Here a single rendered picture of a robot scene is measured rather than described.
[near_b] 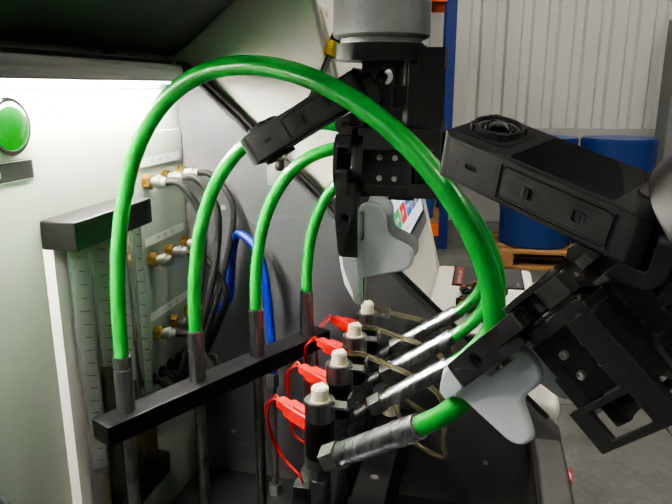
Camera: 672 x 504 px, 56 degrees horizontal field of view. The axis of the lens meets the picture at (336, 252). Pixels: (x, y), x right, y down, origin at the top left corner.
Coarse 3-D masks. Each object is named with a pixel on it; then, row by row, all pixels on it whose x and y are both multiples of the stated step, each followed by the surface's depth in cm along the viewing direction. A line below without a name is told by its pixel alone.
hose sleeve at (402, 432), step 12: (396, 420) 44; (408, 420) 42; (372, 432) 45; (384, 432) 44; (396, 432) 43; (408, 432) 42; (336, 444) 47; (348, 444) 46; (360, 444) 45; (372, 444) 44; (384, 444) 44; (396, 444) 43; (408, 444) 43; (336, 456) 46; (348, 456) 46; (360, 456) 45; (372, 456) 45
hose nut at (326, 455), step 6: (324, 444) 48; (330, 444) 48; (324, 450) 48; (330, 450) 47; (318, 456) 48; (324, 456) 47; (330, 456) 47; (324, 462) 47; (330, 462) 47; (336, 462) 47; (324, 468) 47; (330, 468) 47; (336, 468) 47; (342, 468) 47
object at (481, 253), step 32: (224, 64) 45; (256, 64) 44; (288, 64) 42; (160, 96) 50; (352, 96) 40; (384, 128) 39; (128, 160) 54; (416, 160) 38; (128, 192) 56; (448, 192) 37; (128, 224) 58; (480, 224) 37; (480, 256) 37; (480, 288) 37; (128, 352) 62; (416, 416) 42; (448, 416) 40
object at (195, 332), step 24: (336, 120) 59; (240, 144) 62; (216, 168) 63; (216, 192) 64; (480, 216) 58; (192, 240) 65; (192, 264) 66; (192, 288) 67; (504, 288) 59; (192, 312) 67; (192, 336) 68; (480, 336) 61; (192, 360) 69; (408, 384) 64; (432, 384) 63; (384, 408) 65
